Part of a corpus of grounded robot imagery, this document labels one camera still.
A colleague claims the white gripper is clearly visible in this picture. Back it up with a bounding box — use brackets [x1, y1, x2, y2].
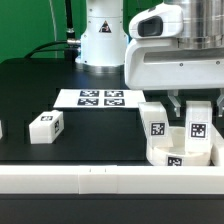
[124, 38, 224, 117]

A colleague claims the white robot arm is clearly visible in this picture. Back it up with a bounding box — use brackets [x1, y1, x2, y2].
[77, 0, 224, 115]

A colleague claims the white right fence bar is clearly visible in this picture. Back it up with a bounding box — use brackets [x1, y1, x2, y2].
[211, 127, 224, 167]

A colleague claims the white fence bar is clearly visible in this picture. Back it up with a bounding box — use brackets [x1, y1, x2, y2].
[211, 127, 224, 167]
[0, 165, 224, 195]

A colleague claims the white marker sheet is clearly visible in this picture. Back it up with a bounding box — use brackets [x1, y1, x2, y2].
[54, 89, 145, 109]

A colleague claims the white front fence bar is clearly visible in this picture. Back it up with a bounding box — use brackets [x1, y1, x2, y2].
[0, 165, 224, 195]

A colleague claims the white object at left edge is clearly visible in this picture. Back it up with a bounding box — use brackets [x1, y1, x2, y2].
[0, 120, 3, 140]

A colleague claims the black cable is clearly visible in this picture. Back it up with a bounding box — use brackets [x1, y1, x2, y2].
[23, 38, 82, 60]

